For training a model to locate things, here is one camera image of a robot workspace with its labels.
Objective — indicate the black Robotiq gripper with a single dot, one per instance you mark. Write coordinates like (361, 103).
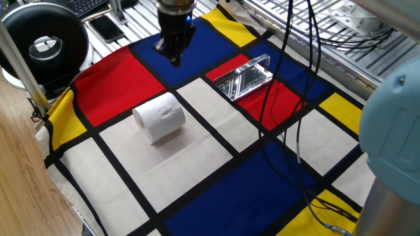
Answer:
(175, 26)

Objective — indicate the white toilet paper roll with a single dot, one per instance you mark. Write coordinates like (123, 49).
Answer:
(160, 118)

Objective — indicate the silver UR5 robot arm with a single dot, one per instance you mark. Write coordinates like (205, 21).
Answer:
(393, 131)

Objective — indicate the black smartphone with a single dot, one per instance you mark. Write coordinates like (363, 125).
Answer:
(106, 29)

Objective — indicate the black keyboard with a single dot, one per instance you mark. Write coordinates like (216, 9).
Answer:
(85, 6)

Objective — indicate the Mondrian pattern colour-block tablecloth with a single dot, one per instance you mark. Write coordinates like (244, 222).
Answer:
(197, 164)

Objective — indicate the aluminium side rack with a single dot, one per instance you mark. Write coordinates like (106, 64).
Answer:
(328, 62)

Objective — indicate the black round speaker device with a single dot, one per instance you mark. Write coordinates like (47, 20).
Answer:
(19, 32)

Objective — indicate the silver perforated metal plate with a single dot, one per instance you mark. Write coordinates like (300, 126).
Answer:
(357, 14)

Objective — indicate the aluminium bracket stand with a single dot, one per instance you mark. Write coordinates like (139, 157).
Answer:
(117, 13)

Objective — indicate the aluminium frame post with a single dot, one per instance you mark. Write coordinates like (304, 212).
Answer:
(19, 65)

